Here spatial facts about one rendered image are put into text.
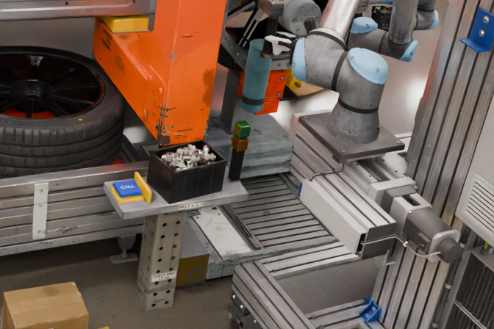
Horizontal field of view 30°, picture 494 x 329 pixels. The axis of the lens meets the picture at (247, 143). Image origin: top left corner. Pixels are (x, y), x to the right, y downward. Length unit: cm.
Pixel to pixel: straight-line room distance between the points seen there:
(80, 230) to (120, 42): 67
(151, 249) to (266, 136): 96
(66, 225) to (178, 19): 81
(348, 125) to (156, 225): 72
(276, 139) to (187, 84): 92
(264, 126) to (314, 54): 130
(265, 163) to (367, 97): 124
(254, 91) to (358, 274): 75
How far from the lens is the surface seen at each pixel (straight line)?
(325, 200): 246
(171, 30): 281
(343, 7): 262
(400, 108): 474
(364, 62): 250
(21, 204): 302
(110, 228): 319
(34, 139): 304
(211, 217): 345
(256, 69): 327
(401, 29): 291
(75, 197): 306
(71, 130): 306
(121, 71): 324
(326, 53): 254
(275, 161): 373
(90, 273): 325
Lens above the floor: 203
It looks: 30 degrees down
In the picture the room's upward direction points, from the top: 10 degrees clockwise
